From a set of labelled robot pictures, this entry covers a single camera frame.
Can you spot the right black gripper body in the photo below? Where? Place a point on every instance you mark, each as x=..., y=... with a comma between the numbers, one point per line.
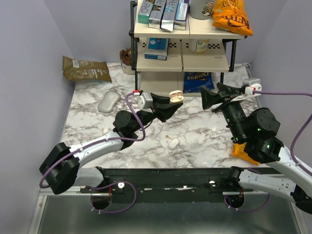
x=232, y=111

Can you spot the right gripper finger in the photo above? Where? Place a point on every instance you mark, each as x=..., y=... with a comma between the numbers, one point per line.
x=226, y=90
x=210, y=98

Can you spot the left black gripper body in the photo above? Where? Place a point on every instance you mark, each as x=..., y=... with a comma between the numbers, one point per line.
x=146, y=116

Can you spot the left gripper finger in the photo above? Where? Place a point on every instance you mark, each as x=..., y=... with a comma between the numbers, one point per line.
x=165, y=110
x=160, y=99

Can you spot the beige earbud charging case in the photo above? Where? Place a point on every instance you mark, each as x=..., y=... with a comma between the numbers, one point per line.
x=176, y=96

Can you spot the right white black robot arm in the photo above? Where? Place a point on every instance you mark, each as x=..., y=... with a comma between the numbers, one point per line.
x=257, y=132

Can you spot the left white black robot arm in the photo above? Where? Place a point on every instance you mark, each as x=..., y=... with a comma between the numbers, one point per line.
x=62, y=167

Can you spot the blue Doritos bag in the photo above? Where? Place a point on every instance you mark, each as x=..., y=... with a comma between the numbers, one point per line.
x=194, y=80

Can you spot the orange snack bag on table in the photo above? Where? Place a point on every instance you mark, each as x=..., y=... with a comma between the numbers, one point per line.
x=238, y=151

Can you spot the beige black shelf rack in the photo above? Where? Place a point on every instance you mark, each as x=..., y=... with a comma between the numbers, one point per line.
x=161, y=77

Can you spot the blue box middle shelf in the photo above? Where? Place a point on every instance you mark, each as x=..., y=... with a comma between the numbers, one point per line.
x=156, y=48

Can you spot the white yellow mug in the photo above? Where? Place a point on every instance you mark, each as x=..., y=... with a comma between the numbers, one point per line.
x=198, y=45

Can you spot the chocolate cupcake in wrapper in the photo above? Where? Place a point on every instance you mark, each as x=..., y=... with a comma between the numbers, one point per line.
x=125, y=56

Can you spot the orange chips bag on shelf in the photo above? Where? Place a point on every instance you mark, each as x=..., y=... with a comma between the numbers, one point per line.
x=230, y=15

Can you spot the silver toothpaste box left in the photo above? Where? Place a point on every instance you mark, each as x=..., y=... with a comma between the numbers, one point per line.
x=156, y=14

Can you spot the silver toothpaste box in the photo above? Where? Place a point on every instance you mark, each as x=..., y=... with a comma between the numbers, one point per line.
x=156, y=14
x=168, y=18

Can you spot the blue white toothpaste box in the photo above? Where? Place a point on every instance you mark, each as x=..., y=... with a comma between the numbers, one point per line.
x=180, y=21

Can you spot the teal toothpaste box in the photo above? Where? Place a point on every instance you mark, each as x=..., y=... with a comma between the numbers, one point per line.
x=145, y=11

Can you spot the grey printed mug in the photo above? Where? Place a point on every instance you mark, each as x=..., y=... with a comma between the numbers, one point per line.
x=201, y=9

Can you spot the brown snack bag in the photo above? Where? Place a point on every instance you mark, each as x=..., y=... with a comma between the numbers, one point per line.
x=80, y=70

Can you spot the silver toothpaste box middle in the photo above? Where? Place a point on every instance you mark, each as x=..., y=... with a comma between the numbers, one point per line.
x=168, y=18

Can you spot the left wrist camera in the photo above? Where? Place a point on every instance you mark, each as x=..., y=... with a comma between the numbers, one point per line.
x=145, y=100

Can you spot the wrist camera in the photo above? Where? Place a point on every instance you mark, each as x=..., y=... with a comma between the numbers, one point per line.
x=145, y=100
x=250, y=85

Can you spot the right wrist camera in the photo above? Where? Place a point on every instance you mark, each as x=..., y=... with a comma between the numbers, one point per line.
x=250, y=85

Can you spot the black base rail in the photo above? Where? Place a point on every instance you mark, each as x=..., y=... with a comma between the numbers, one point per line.
x=167, y=185

